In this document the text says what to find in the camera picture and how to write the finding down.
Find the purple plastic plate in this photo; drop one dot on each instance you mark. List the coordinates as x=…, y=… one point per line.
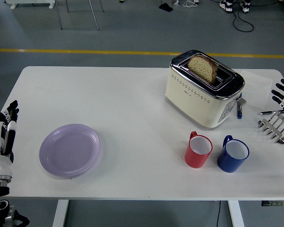
x=69, y=151

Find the brown bread slice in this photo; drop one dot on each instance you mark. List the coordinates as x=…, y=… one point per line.
x=201, y=67

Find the black ballpoint pen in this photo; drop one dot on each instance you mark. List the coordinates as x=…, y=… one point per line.
x=269, y=112

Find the white paper sheet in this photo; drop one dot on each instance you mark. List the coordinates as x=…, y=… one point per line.
x=258, y=87

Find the silver metal toast rack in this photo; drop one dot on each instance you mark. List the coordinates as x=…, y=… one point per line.
x=272, y=128

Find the blue enamel mug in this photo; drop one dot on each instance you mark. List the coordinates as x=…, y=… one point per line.
x=228, y=164

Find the white table leg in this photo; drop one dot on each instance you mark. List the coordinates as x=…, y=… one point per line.
x=60, y=212
x=236, y=212

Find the cream chrome toaster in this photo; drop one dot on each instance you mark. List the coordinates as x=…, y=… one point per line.
x=191, y=101

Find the black white shoe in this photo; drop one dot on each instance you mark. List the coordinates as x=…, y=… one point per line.
x=245, y=6
x=226, y=5

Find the black table control panel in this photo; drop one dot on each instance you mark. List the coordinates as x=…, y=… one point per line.
x=277, y=203

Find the red enamel mug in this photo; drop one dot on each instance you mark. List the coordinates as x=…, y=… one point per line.
x=195, y=160

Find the white floor stand base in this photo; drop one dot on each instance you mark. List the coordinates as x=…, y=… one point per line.
x=30, y=2

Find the small white floor box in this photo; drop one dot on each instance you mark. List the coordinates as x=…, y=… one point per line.
x=176, y=2

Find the black foot pedal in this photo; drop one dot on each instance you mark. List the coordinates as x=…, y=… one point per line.
x=166, y=7

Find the grey metal frame legs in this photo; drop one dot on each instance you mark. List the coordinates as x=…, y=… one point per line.
x=94, y=14

